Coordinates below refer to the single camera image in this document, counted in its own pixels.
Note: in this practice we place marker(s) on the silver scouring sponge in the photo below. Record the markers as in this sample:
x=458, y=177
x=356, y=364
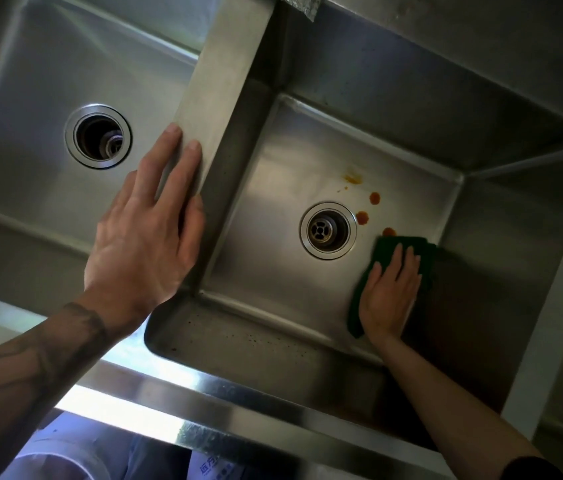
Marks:
x=304, y=3

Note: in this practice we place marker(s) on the basin drain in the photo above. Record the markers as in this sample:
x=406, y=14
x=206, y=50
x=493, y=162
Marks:
x=98, y=136
x=328, y=230

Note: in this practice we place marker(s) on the person's left hand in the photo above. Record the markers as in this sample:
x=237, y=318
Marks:
x=141, y=254

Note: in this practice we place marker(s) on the person's right forearm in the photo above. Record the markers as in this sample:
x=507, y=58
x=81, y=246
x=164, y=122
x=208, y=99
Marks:
x=451, y=414

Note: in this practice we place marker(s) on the person's right hand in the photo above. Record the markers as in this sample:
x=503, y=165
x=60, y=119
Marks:
x=391, y=299

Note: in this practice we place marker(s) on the white blue-printed bag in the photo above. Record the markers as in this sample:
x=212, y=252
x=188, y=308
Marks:
x=211, y=467

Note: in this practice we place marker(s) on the green scouring cloth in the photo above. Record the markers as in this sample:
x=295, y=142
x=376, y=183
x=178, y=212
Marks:
x=426, y=254

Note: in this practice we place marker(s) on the black shirt sleeve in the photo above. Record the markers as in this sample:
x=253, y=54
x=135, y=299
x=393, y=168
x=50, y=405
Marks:
x=531, y=469

